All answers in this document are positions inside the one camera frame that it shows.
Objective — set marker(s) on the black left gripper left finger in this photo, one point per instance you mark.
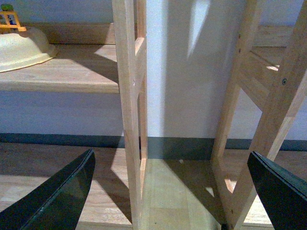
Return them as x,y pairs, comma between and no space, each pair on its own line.
57,203

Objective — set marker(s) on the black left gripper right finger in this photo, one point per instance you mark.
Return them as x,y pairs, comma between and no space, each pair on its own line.
283,194

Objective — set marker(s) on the right wooden shelf unit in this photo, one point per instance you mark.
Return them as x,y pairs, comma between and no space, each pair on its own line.
275,79

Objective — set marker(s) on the wooden shelf unit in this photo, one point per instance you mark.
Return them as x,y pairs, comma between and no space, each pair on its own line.
275,79
96,67

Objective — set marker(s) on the left wooden shelf unit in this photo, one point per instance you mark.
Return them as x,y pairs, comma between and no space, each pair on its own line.
96,67

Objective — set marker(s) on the cream plastic bowl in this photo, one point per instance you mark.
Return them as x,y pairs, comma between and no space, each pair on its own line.
23,49

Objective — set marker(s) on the yellow toy vehicle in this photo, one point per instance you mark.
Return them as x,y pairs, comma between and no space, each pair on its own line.
10,20

